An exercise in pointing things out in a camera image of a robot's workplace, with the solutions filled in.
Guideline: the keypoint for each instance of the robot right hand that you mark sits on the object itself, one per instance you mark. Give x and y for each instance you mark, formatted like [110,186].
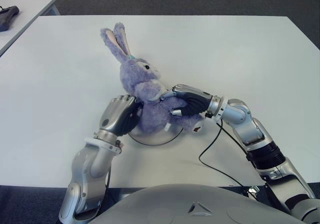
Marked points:
[195,104]

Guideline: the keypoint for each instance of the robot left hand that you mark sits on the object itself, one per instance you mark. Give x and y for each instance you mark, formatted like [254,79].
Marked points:
[115,116]

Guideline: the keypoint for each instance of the purple plush bunny doll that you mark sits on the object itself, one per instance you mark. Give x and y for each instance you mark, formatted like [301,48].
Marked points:
[147,104]

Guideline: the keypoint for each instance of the robot left arm silver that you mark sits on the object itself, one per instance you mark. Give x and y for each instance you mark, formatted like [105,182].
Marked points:
[87,164]

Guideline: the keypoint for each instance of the robot right arm silver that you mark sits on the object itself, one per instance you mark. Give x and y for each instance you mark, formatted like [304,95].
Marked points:
[250,131]

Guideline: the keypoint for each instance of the white plate black rim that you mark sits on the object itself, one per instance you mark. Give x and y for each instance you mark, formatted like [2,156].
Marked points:
[155,139]

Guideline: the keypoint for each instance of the grey robot torso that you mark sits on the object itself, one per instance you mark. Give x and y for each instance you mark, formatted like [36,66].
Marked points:
[195,206]

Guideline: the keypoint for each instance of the metal table clamp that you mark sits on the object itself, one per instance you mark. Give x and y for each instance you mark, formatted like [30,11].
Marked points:
[253,191]

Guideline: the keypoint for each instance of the white side table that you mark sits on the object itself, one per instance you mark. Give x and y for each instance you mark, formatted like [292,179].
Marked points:
[27,12]

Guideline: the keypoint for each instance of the black handheld controller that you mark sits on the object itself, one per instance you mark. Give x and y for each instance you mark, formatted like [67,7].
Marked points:
[7,18]

